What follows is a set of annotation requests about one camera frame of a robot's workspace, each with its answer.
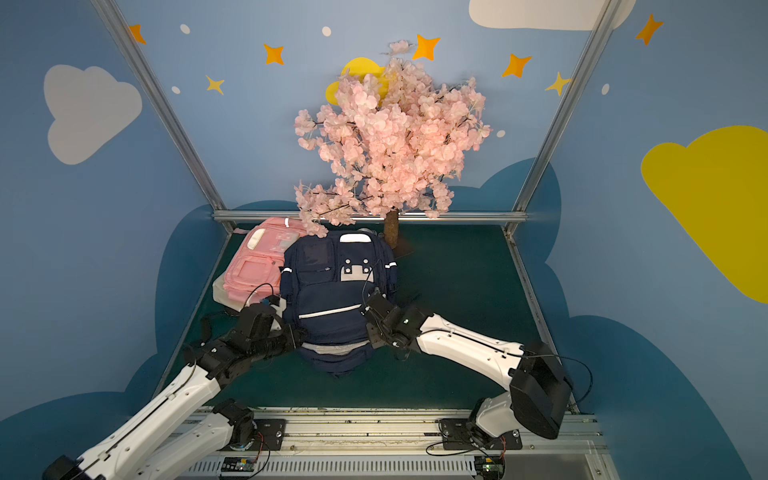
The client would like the right green circuit board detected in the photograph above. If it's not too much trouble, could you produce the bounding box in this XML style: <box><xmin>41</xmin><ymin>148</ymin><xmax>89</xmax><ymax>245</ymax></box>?
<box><xmin>474</xmin><ymin>456</ymin><xmax>504</xmax><ymax>480</ymax></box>

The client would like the left green circuit board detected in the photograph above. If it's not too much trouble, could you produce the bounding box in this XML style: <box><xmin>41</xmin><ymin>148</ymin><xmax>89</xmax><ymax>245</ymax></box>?
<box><xmin>218</xmin><ymin>456</ymin><xmax>260</xmax><ymax>479</ymax></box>

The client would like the green circuit board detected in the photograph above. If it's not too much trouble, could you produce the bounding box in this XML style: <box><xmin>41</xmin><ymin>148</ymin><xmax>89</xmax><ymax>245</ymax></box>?
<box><xmin>218</xmin><ymin>456</ymin><xmax>260</xmax><ymax>479</ymax></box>
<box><xmin>474</xmin><ymin>456</ymin><xmax>504</xmax><ymax>480</ymax></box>

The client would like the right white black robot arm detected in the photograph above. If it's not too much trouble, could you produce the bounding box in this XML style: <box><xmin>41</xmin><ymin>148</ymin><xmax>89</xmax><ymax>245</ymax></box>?
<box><xmin>361</xmin><ymin>292</ymin><xmax>573</xmax><ymax>446</ymax></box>

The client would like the navy blue backpack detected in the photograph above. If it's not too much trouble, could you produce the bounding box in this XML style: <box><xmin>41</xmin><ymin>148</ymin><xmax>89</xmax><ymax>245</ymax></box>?
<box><xmin>280</xmin><ymin>229</ymin><xmax>398</xmax><ymax>377</ymax></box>

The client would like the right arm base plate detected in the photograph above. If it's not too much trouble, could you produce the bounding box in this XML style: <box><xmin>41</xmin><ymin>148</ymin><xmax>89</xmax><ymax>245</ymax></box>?
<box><xmin>437</xmin><ymin>418</ymin><xmax>523</xmax><ymax>451</ymax></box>

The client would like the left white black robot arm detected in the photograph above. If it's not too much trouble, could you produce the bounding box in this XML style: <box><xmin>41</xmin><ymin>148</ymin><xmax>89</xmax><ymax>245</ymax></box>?
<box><xmin>42</xmin><ymin>303</ymin><xmax>307</xmax><ymax>479</ymax></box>

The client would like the pink backpack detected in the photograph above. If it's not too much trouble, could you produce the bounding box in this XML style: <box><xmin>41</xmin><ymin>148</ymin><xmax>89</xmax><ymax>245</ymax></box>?
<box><xmin>225</xmin><ymin>217</ymin><xmax>307</xmax><ymax>307</ymax></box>

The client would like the pink cherry blossom tree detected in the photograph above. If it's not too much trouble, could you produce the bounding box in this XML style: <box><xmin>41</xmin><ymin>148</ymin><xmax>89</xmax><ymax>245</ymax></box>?
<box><xmin>294</xmin><ymin>37</ymin><xmax>491</xmax><ymax>245</ymax></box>

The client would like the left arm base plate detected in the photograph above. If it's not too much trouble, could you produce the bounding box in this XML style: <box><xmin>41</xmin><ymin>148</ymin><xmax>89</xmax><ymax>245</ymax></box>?
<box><xmin>228</xmin><ymin>418</ymin><xmax>287</xmax><ymax>451</ymax></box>

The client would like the cream white bag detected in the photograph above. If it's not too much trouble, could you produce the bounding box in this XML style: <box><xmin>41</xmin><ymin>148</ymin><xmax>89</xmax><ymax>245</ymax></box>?
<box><xmin>212</xmin><ymin>271</ymin><xmax>249</xmax><ymax>311</ymax></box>

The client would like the aluminium rail base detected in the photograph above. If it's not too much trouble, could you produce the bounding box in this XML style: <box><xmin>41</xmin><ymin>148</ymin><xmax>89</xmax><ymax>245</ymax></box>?
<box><xmin>167</xmin><ymin>408</ymin><xmax>619</xmax><ymax>479</ymax></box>

